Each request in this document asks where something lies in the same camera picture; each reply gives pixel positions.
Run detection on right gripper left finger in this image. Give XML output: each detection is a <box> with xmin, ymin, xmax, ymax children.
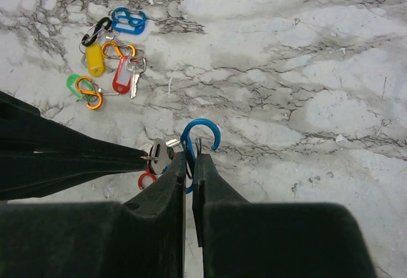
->
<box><xmin>1</xmin><ymin>152</ymin><xmax>186</xmax><ymax>277</ymax></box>

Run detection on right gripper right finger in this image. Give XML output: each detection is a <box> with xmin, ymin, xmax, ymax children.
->
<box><xmin>192</xmin><ymin>154</ymin><xmax>376</xmax><ymax>277</ymax></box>

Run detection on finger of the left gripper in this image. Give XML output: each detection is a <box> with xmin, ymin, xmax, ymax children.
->
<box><xmin>1</xmin><ymin>93</ymin><xmax>147</xmax><ymax>200</ymax></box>

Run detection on red carabiner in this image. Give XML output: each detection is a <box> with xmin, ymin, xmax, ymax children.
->
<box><xmin>137</xmin><ymin>172</ymin><xmax>157</xmax><ymax>190</ymax></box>

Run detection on green tag key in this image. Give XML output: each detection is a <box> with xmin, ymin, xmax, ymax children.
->
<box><xmin>66</xmin><ymin>74</ymin><xmax>97</xmax><ymax>103</ymax></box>

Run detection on black tag key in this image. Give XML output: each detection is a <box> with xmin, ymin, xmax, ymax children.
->
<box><xmin>139</xmin><ymin>138</ymin><xmax>180</xmax><ymax>175</ymax></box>

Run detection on orange carabiner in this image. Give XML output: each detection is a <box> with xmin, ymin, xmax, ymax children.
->
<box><xmin>101</xmin><ymin>41</ymin><xmax>137</xmax><ymax>59</ymax></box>
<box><xmin>75</xmin><ymin>76</ymin><xmax>104</xmax><ymax>110</ymax></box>

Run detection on blue carabiner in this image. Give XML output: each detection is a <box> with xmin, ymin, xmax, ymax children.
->
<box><xmin>180</xmin><ymin>118</ymin><xmax>221</xmax><ymax>195</ymax></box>
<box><xmin>111</xmin><ymin>7</ymin><xmax>147</xmax><ymax>27</ymax></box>

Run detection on red tag key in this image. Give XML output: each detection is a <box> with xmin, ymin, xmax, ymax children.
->
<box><xmin>112</xmin><ymin>56</ymin><xmax>147</xmax><ymax>99</ymax></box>

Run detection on yellow tag key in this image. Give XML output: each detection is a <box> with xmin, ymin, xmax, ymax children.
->
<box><xmin>81</xmin><ymin>42</ymin><xmax>105</xmax><ymax>77</ymax></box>

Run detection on black carabiner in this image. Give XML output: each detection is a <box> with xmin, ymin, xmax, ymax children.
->
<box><xmin>81</xmin><ymin>17</ymin><xmax>112</xmax><ymax>47</ymax></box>

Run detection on blue tag key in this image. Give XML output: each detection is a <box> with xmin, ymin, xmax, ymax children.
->
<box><xmin>112</xmin><ymin>21</ymin><xmax>146</xmax><ymax>35</ymax></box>

